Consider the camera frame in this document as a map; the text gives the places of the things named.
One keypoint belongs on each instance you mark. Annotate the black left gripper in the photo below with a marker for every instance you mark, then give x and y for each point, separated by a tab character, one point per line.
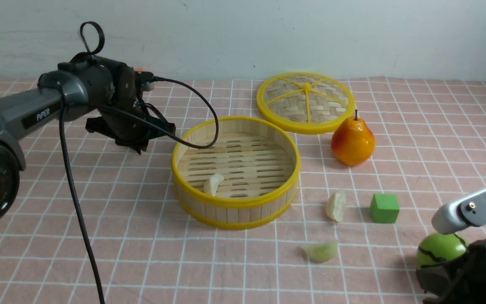
128	119

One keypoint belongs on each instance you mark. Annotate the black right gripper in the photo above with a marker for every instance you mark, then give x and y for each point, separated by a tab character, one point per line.
461	280

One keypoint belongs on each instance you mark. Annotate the white dumpling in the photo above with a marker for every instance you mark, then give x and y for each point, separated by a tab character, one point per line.
336	205
212	184

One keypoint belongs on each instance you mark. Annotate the green dumpling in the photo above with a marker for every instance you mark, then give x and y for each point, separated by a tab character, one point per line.
321	252

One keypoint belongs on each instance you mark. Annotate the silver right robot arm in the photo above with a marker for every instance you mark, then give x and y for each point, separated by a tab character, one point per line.
465	216

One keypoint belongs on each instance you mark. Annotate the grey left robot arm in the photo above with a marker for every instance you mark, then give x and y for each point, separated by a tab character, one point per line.
69	93

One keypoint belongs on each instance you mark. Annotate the bamboo steamer tray yellow rim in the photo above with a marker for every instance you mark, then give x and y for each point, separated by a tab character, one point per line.
260	164

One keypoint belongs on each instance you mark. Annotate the woven bamboo steamer lid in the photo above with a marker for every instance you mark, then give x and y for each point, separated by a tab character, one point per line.
307	103

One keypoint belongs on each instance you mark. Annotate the green toy watermelon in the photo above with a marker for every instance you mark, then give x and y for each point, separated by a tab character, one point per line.
437	248

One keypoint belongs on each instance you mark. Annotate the green cube block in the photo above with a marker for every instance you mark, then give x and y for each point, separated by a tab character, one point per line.
384	208

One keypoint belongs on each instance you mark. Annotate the pink checked tablecloth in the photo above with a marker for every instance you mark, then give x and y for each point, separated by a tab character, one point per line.
431	149

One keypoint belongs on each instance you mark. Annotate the orange yellow toy pear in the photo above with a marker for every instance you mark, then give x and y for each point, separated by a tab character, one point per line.
353	142

